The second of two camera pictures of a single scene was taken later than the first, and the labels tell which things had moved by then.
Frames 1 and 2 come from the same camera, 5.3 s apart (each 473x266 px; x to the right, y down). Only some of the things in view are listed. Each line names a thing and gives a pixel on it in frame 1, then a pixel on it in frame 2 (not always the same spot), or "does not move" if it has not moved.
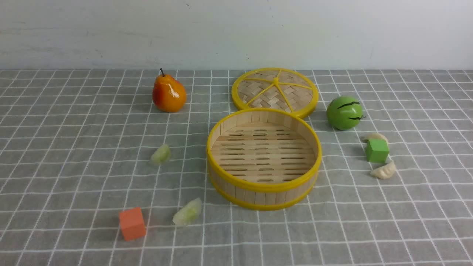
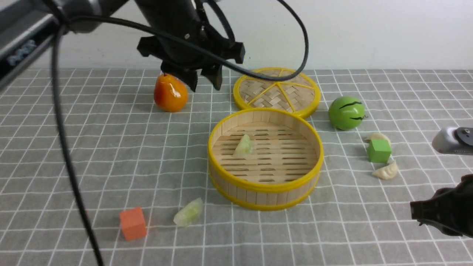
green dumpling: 189,214 does not move
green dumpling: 161,156 → 244,148
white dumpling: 376,136 does not move
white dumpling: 385,172 does not move
